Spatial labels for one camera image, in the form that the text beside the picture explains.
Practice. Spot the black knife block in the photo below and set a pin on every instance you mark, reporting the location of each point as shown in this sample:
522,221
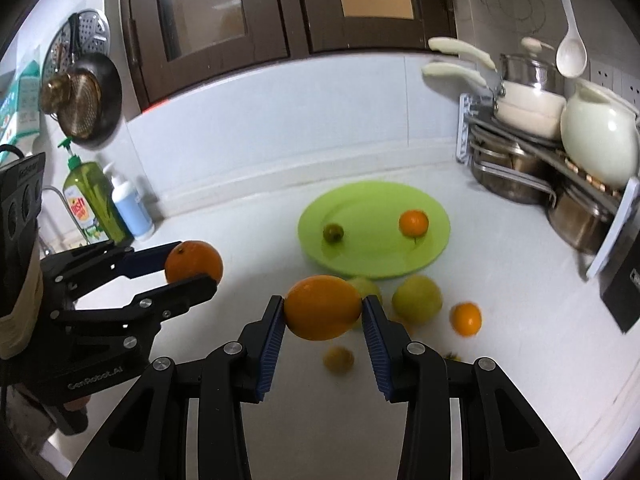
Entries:
625,290

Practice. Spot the metal pot rack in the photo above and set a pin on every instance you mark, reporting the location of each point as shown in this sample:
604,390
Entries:
615,230

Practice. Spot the small brown kiwi fruit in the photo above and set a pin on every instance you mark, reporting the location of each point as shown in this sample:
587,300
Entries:
338,360

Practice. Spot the metal faucet pipe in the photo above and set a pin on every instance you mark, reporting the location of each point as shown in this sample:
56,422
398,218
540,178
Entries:
50,189

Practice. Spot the black frying pan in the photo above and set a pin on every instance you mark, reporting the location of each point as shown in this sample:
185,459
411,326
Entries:
107,105

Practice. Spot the wooden bead trivet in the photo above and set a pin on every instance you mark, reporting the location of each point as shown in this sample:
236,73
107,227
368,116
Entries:
595,180

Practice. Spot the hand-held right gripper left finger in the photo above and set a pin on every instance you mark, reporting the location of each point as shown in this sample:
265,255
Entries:
270,345

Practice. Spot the green dish soap bottle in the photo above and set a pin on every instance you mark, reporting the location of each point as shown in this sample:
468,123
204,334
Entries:
90,195

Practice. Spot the white pump bottle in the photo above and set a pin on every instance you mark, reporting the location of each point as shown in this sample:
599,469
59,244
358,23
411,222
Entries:
132,210

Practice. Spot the white plastic ladle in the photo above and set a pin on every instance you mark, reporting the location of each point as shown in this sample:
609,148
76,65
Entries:
571,55

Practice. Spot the steel pot glass lid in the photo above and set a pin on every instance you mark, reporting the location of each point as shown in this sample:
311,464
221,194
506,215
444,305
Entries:
530,70

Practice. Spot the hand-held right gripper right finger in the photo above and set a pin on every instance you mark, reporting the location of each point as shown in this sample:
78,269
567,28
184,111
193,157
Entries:
375,345

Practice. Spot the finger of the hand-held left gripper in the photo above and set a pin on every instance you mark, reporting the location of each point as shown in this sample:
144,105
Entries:
145,262
175,295

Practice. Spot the small orange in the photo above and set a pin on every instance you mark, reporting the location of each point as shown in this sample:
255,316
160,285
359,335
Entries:
413,223
466,318

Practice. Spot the perforated metal steamer plate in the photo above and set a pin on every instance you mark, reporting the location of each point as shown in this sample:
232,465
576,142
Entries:
95,27

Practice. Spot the teal printed package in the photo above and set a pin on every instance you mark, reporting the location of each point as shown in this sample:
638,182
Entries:
22,105

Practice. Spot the brown wooden cabinet door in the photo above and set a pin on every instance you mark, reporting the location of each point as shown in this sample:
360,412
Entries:
430,5
145,35

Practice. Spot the green plate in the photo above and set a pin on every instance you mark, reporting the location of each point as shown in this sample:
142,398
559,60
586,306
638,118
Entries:
370,255

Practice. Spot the white ceramic jar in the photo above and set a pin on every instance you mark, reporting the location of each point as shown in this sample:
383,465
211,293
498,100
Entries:
595,135

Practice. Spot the green apple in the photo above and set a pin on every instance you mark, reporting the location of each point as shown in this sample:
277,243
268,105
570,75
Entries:
371,287
416,298

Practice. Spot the white wall socket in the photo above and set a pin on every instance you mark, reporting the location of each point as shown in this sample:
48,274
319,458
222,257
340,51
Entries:
631,80
606,72

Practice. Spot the person's left hand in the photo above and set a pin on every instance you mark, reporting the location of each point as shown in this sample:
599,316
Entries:
77,403

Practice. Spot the brass mesh strainer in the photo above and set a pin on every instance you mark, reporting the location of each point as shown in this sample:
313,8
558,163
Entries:
80,95

